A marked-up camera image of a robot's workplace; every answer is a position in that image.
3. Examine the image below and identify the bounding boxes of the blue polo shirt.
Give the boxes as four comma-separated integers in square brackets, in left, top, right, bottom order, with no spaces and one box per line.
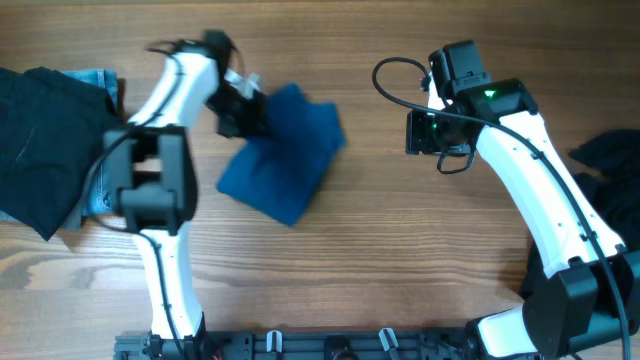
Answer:
[217,83,347,226]

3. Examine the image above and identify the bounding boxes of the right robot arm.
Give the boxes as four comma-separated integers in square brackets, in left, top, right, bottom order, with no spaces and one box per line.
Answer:
[406,41,639,359]

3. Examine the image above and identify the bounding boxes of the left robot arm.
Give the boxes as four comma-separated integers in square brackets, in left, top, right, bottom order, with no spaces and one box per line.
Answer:
[104,30,269,359]

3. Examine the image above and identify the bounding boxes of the light blue folded jeans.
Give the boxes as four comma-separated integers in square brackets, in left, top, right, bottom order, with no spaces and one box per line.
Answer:
[0,68,129,231]

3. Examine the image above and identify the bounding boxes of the black folded garment left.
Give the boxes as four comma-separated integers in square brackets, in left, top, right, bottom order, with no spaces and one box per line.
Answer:
[0,66,124,242]

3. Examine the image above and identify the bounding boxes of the black polo shirt right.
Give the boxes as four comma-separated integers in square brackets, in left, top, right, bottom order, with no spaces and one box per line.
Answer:
[519,128,640,301]

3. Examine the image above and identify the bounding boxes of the right black cable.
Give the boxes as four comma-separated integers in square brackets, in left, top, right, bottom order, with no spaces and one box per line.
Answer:
[371,56,634,360]

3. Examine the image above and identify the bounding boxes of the black cable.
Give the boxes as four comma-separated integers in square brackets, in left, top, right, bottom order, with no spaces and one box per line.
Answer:
[371,56,634,360]
[79,39,189,360]

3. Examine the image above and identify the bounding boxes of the left black cable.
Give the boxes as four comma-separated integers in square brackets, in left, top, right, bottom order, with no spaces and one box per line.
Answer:
[79,39,189,360]

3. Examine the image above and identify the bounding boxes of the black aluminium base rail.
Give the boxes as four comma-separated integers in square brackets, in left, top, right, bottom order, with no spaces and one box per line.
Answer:
[113,327,481,360]

